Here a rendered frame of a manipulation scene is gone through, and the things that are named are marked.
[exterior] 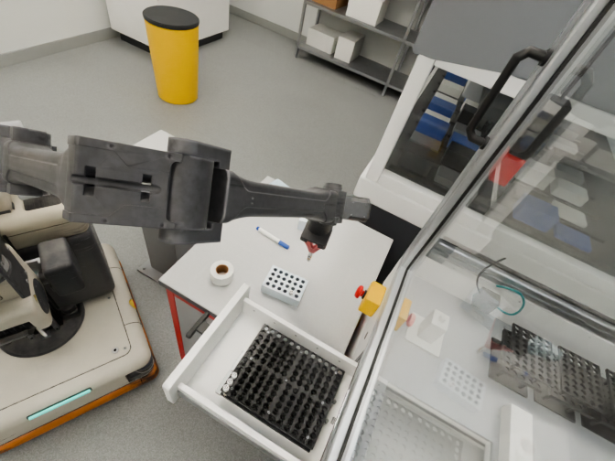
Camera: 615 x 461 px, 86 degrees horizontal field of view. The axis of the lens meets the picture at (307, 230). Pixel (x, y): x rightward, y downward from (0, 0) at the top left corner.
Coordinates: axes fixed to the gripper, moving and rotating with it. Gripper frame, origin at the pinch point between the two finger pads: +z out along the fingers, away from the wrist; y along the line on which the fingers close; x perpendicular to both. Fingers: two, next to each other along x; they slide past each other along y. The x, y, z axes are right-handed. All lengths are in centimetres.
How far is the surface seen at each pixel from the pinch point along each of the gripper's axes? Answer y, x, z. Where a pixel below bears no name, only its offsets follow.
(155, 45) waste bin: 172, 178, 48
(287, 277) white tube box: 0.1, 4.9, 17.9
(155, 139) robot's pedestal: 41, 81, 20
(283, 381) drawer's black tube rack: -32.3, -5.2, 7.3
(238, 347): -27.0, 8.3, 13.4
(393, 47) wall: 395, 12, 68
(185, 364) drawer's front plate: -37.7, 15.0, 3.8
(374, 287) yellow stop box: 0.8, -20.1, 7.4
